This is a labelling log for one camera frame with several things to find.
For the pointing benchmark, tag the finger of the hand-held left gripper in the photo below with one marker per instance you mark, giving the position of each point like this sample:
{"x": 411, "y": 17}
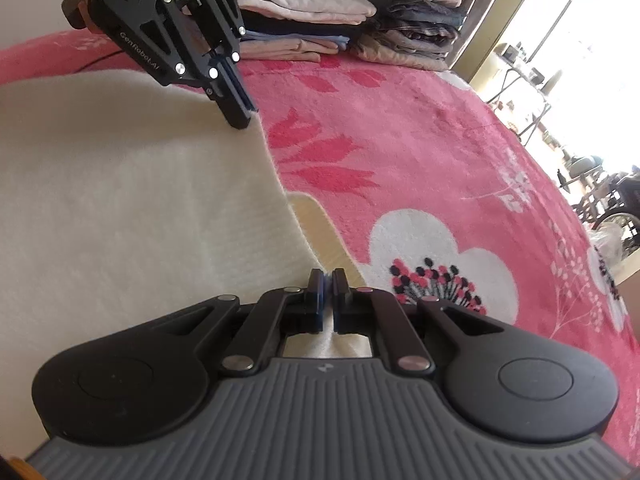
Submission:
{"x": 170, "y": 55}
{"x": 227, "y": 25}

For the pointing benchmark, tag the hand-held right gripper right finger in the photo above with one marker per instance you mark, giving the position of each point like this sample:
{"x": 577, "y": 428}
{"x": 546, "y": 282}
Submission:
{"x": 339, "y": 307}

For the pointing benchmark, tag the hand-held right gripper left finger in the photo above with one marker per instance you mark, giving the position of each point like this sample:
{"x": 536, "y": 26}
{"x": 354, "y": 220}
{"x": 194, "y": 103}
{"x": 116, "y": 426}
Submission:
{"x": 316, "y": 305}

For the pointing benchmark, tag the cream knit sweater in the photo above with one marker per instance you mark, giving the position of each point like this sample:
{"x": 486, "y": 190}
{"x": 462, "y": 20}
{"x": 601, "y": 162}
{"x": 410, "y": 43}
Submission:
{"x": 125, "y": 210}

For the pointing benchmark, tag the stacks of folded clothes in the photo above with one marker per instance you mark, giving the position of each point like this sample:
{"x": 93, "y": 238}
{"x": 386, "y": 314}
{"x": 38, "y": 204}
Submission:
{"x": 300, "y": 5}

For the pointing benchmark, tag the pink floral blanket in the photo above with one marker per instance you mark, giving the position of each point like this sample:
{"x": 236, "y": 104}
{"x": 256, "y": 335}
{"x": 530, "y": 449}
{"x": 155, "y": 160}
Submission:
{"x": 450, "y": 160}

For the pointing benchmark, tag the white plastic bag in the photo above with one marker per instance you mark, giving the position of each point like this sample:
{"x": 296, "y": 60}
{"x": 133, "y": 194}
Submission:
{"x": 607, "y": 240}

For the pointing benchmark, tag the grey round stool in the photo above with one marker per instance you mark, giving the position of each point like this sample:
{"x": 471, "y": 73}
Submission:
{"x": 585, "y": 164}

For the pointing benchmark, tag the metal folding table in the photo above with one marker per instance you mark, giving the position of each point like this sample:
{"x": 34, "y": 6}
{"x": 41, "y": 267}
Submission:
{"x": 525, "y": 77}

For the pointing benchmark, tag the wheelchair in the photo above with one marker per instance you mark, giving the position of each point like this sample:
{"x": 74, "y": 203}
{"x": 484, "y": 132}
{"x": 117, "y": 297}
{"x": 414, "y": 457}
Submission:
{"x": 625, "y": 200}

